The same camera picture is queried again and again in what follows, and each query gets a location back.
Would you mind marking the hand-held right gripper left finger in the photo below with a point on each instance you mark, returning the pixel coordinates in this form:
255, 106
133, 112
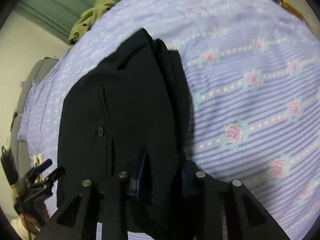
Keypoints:
135, 188

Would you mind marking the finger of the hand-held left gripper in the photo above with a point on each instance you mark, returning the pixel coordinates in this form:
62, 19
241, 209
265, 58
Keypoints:
43, 165
56, 175

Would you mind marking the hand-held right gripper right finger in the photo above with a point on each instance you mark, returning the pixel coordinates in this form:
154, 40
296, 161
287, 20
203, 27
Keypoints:
188, 182

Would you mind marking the black pants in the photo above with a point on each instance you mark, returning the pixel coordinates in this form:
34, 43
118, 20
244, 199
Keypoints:
125, 105

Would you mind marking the person's left forearm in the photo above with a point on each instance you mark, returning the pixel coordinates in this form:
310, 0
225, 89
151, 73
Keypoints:
22, 230

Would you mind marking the person's left hand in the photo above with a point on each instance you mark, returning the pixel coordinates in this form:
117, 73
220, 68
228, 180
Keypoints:
37, 216

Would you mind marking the grey headboard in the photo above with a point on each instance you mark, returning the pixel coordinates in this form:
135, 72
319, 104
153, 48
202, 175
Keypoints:
37, 80

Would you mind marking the purple floral bed sheet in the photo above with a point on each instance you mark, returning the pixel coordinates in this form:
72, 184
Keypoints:
250, 105

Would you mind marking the olive green cloth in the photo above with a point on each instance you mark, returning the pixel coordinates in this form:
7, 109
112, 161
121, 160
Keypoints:
90, 17

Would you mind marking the green curtain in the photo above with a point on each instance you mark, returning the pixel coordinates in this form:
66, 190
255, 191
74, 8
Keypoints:
55, 2

